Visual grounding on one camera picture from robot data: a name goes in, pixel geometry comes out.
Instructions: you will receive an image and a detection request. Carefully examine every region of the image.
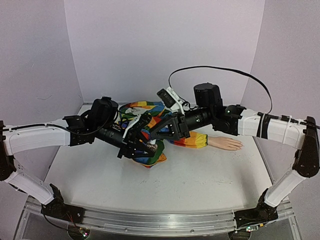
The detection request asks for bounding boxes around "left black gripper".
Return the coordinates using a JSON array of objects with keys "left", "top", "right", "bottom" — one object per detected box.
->
[{"left": 96, "top": 121, "right": 158, "bottom": 160}]

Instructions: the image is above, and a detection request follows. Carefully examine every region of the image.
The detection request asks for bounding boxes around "small nail polish bottle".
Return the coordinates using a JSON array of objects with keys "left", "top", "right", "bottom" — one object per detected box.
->
[{"left": 146, "top": 142, "right": 158, "bottom": 153}]

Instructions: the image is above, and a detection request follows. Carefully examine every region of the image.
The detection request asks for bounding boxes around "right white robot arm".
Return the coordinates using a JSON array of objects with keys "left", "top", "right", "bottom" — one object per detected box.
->
[{"left": 150, "top": 83, "right": 320, "bottom": 229}]

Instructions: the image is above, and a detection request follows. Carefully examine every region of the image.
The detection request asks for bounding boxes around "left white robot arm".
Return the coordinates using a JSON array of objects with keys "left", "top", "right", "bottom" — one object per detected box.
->
[{"left": 0, "top": 97, "right": 158, "bottom": 223}]

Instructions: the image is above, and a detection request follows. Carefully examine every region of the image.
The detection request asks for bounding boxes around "rainbow striped cloth garment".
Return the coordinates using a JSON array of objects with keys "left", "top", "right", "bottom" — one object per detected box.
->
[{"left": 119, "top": 101, "right": 208, "bottom": 168}]

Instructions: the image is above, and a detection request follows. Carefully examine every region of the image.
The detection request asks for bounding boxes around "mannequin hand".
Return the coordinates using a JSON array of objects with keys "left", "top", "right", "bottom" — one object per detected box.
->
[{"left": 207, "top": 136, "right": 243, "bottom": 151}]

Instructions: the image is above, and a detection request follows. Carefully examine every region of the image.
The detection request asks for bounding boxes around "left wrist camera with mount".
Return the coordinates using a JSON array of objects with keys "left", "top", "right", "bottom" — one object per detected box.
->
[{"left": 122, "top": 113, "right": 152, "bottom": 139}]

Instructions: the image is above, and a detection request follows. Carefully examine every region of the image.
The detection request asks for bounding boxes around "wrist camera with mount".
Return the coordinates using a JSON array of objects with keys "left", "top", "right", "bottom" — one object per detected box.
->
[
  {"left": 157, "top": 86, "right": 185, "bottom": 115},
  {"left": 122, "top": 113, "right": 152, "bottom": 139}
]

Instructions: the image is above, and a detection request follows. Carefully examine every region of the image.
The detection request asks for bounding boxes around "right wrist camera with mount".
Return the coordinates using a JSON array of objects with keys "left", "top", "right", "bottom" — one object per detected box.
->
[{"left": 157, "top": 86, "right": 185, "bottom": 115}]

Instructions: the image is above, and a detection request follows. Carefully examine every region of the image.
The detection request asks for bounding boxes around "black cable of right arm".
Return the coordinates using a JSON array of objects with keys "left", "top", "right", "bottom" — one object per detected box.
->
[{"left": 168, "top": 65, "right": 273, "bottom": 115}]

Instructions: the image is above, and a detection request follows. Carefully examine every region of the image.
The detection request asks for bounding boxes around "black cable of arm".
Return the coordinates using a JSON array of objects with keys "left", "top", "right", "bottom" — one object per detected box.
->
[
  {"left": 41, "top": 212, "right": 76, "bottom": 230},
  {"left": 168, "top": 65, "right": 273, "bottom": 115}
]

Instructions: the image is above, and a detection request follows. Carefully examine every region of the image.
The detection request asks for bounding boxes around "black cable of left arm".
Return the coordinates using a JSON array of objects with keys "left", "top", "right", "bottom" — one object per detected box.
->
[{"left": 41, "top": 212, "right": 76, "bottom": 230}]

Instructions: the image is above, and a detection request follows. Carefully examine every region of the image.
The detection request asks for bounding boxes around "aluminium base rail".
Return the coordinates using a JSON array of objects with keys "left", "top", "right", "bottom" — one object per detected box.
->
[{"left": 26, "top": 198, "right": 294, "bottom": 237}]

